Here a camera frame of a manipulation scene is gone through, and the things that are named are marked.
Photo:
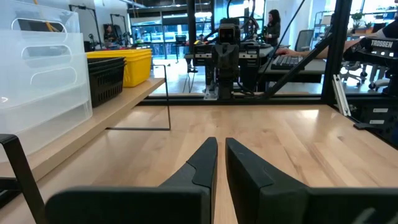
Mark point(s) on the standing person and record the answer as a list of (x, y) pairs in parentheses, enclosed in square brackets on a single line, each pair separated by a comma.
[(273, 31)]

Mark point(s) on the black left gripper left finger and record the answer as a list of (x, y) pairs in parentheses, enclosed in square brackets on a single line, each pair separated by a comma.
[(186, 202)]

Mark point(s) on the silver aluminium bar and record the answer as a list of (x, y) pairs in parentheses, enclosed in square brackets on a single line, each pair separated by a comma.
[(341, 93)]

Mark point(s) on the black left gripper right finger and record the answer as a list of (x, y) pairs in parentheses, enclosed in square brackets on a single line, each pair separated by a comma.
[(258, 199)]

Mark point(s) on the black panel with white labels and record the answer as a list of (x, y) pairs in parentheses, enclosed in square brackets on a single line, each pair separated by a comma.
[(363, 116)]

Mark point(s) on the person's forearm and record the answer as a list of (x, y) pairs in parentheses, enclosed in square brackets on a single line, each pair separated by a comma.
[(323, 51)]

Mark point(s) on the seated person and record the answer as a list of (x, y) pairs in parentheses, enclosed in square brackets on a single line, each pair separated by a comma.
[(109, 32)]

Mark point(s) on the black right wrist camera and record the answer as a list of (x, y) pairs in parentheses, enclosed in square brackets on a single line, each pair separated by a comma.
[(229, 33)]

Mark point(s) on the office chair with white base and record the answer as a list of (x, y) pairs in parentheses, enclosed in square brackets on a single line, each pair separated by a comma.
[(377, 82)]

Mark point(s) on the grey office desk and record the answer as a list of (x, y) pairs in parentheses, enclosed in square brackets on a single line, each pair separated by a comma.
[(314, 67)]

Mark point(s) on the black plastic mesh basket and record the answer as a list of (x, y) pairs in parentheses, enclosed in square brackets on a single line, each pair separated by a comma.
[(105, 87), (105, 59)]

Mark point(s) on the green potted plant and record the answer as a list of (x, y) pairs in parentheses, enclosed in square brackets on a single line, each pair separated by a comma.
[(357, 18)]

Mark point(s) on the black computer keyboard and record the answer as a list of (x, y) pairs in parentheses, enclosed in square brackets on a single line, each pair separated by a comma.
[(286, 62)]

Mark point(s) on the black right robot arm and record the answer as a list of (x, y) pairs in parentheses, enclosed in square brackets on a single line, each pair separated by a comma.
[(248, 65)]

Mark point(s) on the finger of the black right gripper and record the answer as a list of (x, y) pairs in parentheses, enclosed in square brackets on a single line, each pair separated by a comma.
[(222, 90), (229, 90)]

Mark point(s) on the black metal stand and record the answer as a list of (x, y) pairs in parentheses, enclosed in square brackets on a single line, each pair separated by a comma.
[(81, 7)]

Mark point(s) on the grey office chair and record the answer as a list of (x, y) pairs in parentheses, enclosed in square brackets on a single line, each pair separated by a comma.
[(304, 39)]

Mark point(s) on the black Trossen-labelled robot arm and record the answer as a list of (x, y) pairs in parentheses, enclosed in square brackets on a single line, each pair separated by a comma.
[(379, 54)]

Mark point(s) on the person's hand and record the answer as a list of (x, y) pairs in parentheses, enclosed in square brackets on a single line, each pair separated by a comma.
[(286, 52)]

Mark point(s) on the black metal table frame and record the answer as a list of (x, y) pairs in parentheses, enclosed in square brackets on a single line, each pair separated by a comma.
[(334, 62)]

